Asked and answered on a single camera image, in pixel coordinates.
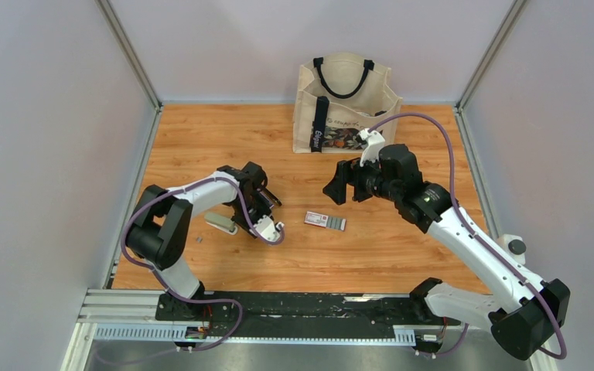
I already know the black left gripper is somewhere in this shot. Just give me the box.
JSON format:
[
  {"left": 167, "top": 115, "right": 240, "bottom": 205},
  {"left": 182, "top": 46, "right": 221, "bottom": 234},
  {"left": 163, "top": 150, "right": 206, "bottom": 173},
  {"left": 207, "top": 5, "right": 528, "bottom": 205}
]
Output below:
[{"left": 230, "top": 198, "right": 275, "bottom": 240}]

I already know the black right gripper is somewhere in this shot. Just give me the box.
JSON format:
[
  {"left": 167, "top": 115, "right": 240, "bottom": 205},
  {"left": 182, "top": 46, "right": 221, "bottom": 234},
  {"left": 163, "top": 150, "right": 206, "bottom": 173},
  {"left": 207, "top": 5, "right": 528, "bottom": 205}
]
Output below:
[{"left": 323, "top": 151, "right": 401, "bottom": 206}]

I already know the black stapler base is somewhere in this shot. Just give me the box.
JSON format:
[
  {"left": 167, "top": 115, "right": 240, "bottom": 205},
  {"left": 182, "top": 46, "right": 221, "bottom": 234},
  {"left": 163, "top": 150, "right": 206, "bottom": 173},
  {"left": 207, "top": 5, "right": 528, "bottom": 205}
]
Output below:
[{"left": 258, "top": 188, "right": 282, "bottom": 209}]

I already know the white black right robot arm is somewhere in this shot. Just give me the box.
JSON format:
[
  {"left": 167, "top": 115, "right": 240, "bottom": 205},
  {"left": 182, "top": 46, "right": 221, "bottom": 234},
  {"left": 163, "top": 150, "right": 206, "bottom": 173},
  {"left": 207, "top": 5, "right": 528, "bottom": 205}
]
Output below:
[{"left": 323, "top": 144, "right": 570, "bottom": 360}]

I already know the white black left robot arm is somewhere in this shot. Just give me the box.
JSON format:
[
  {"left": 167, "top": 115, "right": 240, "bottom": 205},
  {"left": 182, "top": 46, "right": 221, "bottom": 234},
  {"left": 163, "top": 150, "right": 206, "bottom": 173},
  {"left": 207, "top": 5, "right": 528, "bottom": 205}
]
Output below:
[{"left": 119, "top": 162, "right": 285, "bottom": 321}]

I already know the red staples box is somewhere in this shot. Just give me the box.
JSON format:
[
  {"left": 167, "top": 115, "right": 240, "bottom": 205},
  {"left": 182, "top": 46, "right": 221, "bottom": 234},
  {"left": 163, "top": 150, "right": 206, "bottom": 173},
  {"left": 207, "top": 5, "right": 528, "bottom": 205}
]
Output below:
[{"left": 304, "top": 211, "right": 347, "bottom": 231}]

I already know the beige canvas tote bag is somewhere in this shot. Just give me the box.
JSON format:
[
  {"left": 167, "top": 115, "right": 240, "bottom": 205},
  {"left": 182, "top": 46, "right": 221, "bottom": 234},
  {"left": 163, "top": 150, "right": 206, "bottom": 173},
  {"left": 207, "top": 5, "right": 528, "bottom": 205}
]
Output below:
[{"left": 292, "top": 53, "right": 403, "bottom": 154}]

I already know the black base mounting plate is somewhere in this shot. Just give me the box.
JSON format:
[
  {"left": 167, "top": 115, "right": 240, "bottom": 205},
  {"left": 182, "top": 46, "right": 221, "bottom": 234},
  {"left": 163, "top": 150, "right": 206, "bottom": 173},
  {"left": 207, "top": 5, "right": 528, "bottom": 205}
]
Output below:
[{"left": 155, "top": 291, "right": 458, "bottom": 339}]

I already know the white plastic bottle black cap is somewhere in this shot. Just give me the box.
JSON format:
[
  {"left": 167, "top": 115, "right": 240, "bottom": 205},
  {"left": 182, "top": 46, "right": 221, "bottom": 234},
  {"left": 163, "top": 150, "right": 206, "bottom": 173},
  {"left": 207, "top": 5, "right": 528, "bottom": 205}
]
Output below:
[{"left": 497, "top": 234, "right": 527, "bottom": 265}]

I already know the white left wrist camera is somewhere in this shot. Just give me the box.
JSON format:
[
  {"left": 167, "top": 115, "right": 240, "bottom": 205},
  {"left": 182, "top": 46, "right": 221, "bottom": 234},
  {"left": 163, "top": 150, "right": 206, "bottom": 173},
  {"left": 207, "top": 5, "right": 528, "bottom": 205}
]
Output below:
[{"left": 253, "top": 216, "right": 285, "bottom": 246}]

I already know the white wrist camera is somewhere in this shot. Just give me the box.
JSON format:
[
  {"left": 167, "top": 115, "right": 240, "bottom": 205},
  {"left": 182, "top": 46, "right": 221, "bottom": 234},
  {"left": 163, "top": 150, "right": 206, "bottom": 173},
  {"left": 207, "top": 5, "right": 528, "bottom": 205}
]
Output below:
[
  {"left": 253, "top": 216, "right": 285, "bottom": 246},
  {"left": 357, "top": 128, "right": 385, "bottom": 167}
]

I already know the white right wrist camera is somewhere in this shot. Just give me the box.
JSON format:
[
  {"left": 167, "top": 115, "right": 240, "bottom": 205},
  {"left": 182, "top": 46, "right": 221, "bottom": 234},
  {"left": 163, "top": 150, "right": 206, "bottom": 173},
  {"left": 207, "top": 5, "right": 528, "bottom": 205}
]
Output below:
[{"left": 357, "top": 128, "right": 385, "bottom": 167}]

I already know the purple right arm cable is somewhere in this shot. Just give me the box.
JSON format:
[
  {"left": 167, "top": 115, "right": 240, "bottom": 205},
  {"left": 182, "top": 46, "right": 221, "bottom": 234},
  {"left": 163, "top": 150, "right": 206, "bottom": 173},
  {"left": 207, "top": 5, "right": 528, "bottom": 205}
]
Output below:
[{"left": 368, "top": 111, "right": 568, "bottom": 361}]

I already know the aluminium frame rail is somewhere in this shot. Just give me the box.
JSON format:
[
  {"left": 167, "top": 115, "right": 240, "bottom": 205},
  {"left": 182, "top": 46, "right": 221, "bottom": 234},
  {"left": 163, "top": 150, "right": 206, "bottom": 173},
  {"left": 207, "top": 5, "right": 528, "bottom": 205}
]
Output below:
[{"left": 61, "top": 291, "right": 559, "bottom": 371}]

